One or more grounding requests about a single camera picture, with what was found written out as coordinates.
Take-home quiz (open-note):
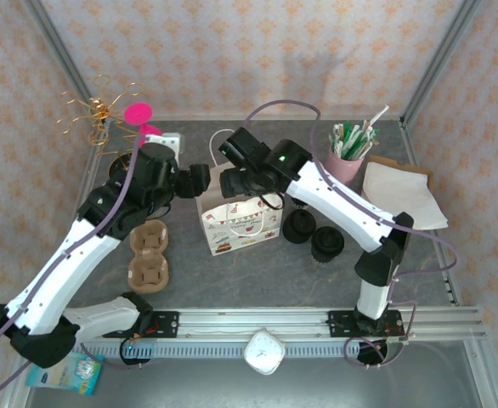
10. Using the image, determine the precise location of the white paper gift bag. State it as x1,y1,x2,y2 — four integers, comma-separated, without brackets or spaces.
195,129,284,257

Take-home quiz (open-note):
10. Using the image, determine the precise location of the brown cardboard cup carrier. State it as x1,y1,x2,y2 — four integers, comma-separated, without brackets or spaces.
127,218,173,295

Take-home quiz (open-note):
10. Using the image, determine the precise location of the pink straw holder cup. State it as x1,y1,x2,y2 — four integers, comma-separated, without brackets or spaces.
325,147,365,189

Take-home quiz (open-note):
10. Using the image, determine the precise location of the brown paper sheet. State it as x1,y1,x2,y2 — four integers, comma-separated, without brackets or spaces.
361,155,435,235

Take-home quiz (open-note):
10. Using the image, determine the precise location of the long white wrapped straw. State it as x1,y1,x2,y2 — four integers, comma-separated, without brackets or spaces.
365,104,391,131

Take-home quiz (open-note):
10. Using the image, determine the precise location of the white napkin stack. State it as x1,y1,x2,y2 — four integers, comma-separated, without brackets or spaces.
360,161,450,233

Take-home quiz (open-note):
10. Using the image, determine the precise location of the white square clock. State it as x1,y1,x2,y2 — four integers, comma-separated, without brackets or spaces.
243,327,287,377

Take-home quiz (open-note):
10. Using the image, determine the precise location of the blue wet wipes packet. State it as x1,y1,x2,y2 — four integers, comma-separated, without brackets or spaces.
25,351,105,397

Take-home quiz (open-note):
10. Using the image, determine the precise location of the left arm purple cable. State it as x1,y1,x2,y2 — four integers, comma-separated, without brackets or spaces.
0,133,152,405

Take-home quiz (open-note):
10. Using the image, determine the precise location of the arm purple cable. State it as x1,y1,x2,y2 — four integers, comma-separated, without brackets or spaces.
0,133,152,405
246,99,461,370

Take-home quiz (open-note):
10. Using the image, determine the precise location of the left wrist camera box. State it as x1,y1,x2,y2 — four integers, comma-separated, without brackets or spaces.
144,132,182,156

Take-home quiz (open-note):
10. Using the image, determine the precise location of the aluminium table side rail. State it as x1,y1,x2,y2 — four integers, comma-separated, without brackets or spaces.
43,121,110,308
401,121,463,307

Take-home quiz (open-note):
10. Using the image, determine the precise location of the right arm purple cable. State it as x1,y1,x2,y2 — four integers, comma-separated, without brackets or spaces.
246,99,461,370

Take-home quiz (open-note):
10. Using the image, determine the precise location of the gold wire cup rack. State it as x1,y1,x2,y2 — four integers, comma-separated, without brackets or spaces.
53,74,146,182

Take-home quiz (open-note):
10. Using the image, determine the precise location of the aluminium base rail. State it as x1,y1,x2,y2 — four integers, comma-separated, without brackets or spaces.
27,305,486,341

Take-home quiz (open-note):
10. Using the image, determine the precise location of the aluminium corner post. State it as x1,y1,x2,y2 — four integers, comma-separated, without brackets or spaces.
399,0,486,127
21,0,105,124

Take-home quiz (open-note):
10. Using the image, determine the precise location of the grey slotted cable duct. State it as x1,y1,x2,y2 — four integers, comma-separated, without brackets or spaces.
91,342,388,360

